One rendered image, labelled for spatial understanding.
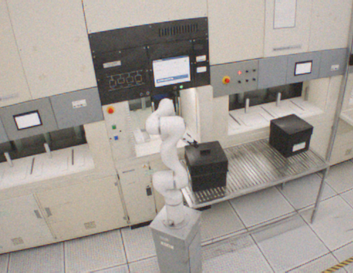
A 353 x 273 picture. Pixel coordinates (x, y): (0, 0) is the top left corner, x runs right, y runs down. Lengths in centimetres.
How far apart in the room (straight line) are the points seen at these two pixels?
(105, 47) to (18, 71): 63
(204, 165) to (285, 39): 128
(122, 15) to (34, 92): 83
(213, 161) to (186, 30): 98
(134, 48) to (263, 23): 106
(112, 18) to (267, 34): 125
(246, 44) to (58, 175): 190
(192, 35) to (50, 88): 111
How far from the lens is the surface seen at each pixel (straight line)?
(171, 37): 226
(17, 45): 221
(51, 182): 270
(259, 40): 259
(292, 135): 263
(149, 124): 166
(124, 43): 220
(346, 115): 349
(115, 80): 226
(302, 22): 279
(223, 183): 237
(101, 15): 214
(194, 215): 218
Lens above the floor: 235
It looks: 32 degrees down
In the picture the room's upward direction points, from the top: 5 degrees counter-clockwise
